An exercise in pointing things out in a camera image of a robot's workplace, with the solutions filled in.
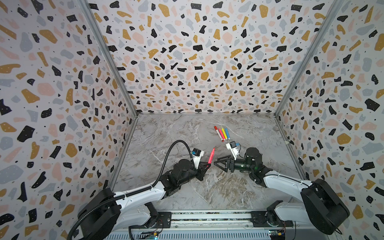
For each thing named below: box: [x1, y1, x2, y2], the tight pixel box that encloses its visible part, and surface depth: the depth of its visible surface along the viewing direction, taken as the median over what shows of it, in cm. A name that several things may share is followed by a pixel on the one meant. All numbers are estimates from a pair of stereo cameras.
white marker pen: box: [214, 126, 225, 142], surface depth 112 cm
